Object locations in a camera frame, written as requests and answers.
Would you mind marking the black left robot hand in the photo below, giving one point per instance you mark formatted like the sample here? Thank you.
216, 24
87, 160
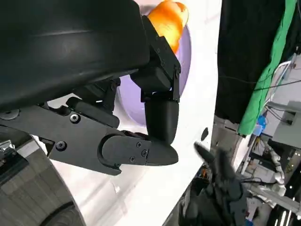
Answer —
70, 47

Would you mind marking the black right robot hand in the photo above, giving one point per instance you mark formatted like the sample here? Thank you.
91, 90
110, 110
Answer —
223, 186

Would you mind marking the black table grommet hole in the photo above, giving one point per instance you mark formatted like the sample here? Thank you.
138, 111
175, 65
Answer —
205, 134

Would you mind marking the blue plastic item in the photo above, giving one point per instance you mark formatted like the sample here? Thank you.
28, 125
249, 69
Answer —
261, 124

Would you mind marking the grey machine cabinet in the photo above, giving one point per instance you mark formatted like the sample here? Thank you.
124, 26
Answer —
287, 124

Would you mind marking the lilac plate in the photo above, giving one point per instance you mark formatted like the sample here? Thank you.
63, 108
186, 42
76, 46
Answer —
131, 110

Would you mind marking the orange white toy bread roll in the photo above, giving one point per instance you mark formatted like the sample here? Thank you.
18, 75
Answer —
169, 23

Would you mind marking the green cloth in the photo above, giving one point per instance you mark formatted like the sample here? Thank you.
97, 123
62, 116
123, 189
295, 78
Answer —
270, 70

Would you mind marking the black curtain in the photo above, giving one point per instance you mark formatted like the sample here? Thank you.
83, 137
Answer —
242, 47

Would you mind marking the grey ribbed robot body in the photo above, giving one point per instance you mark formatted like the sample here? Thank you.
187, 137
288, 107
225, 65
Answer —
30, 193

